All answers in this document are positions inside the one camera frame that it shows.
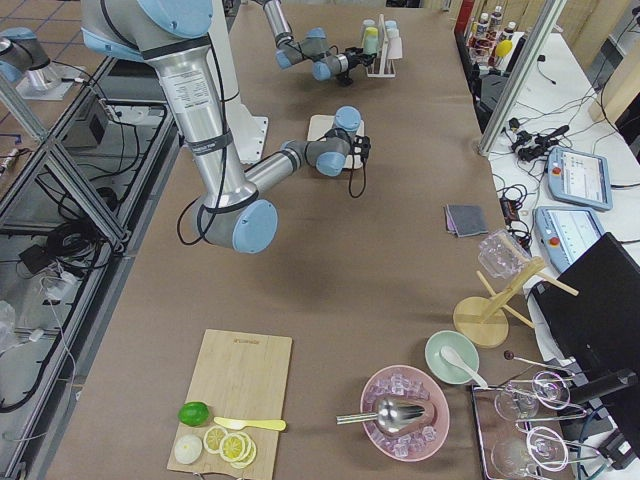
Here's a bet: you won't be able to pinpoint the pink bowl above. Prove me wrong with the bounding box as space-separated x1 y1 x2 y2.
360 365 450 462

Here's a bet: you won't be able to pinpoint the green cup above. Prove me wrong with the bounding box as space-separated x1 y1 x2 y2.
362 35 378 55

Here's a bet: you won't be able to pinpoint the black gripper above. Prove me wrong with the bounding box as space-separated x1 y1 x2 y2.
345 46 376 70
351 135 371 165

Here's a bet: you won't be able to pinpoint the green bowl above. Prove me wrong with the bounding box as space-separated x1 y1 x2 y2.
424 329 480 386

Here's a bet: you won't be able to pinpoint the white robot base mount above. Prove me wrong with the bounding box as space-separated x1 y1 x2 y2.
227 98 269 165

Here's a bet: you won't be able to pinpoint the green lime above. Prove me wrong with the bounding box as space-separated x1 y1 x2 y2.
177 401 210 427

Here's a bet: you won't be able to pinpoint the teach pendant tablet far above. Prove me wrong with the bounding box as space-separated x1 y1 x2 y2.
547 146 613 211

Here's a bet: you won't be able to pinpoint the teach pendant tablet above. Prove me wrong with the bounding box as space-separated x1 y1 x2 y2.
547 146 613 211
534 206 605 273

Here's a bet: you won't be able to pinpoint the white wire cup rack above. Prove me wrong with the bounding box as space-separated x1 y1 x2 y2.
366 14 396 79

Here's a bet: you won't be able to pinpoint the yellow lemon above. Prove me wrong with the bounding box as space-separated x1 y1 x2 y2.
495 39 513 65

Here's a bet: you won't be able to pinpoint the cream white cup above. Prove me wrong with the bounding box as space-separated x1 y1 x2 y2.
386 28 400 41

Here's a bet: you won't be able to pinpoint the half white onion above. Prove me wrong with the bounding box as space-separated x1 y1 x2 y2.
173 434 203 465

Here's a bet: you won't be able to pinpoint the cream rabbit tray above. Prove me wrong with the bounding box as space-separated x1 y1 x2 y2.
307 114 363 170

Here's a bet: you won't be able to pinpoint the wooden cup tree stand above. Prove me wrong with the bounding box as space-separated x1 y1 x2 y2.
453 257 579 348

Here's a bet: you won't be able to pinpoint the yellow plastic knife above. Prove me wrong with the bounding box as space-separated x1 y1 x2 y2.
213 416 287 432

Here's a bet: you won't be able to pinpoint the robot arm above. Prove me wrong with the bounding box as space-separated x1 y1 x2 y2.
258 1 377 86
81 1 371 254

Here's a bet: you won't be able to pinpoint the wine glass rack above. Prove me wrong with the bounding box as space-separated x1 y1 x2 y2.
471 366 614 479

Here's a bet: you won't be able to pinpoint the grey blue cup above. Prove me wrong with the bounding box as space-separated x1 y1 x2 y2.
360 19 375 36

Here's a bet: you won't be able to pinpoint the aluminium frame post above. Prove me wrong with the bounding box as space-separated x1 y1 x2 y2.
478 0 567 157

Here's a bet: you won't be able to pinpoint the metal ice scoop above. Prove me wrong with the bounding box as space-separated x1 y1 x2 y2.
336 396 435 436

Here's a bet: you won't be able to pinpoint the black laptop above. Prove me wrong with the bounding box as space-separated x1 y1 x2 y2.
533 232 639 374

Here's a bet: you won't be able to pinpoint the white ceramic spoon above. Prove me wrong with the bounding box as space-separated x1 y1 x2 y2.
440 346 489 389

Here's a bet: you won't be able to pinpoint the clear ice cubes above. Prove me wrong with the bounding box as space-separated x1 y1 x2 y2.
360 365 450 462

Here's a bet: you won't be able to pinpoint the clear glass mug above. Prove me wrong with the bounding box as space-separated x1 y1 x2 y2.
478 229 531 279

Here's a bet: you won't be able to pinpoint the wooden cutting board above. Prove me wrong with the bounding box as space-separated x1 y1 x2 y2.
167 329 293 479

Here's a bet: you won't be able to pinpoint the pink cup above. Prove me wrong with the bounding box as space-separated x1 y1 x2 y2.
387 37 403 60

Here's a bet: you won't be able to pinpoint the grey folded cloth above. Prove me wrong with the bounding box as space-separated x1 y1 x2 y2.
444 204 488 237

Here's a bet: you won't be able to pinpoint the lemon slices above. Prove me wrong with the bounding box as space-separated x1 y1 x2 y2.
202 425 257 469

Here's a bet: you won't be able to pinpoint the teach pendant tablet near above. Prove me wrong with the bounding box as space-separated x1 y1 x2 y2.
534 206 605 273

